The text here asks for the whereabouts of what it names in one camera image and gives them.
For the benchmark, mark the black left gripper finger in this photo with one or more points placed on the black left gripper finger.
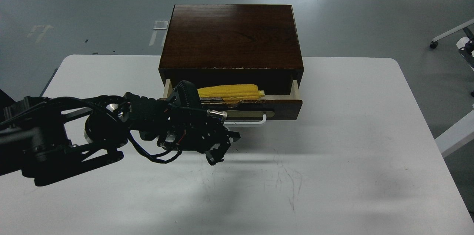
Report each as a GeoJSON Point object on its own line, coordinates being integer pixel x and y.
{"type": "Point", "coordinates": [217, 152]}
{"type": "Point", "coordinates": [229, 136]}

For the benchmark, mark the dark wooden drawer cabinet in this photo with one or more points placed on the dark wooden drawer cabinet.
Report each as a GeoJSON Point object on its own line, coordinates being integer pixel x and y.
{"type": "Point", "coordinates": [221, 44]}

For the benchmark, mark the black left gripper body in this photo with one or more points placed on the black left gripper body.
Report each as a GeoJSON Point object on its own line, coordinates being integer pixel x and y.
{"type": "Point", "coordinates": [190, 135]}

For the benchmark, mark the yellow corn cob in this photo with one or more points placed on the yellow corn cob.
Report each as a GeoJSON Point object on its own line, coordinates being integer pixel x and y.
{"type": "Point", "coordinates": [232, 93]}

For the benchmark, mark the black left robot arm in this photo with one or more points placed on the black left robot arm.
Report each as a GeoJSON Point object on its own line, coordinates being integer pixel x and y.
{"type": "Point", "coordinates": [53, 139]}

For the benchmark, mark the white chair base leg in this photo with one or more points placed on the white chair base leg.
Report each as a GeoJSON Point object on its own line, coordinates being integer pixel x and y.
{"type": "Point", "coordinates": [464, 27]}

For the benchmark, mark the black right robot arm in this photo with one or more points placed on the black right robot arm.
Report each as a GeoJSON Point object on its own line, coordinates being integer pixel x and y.
{"type": "Point", "coordinates": [466, 47]}

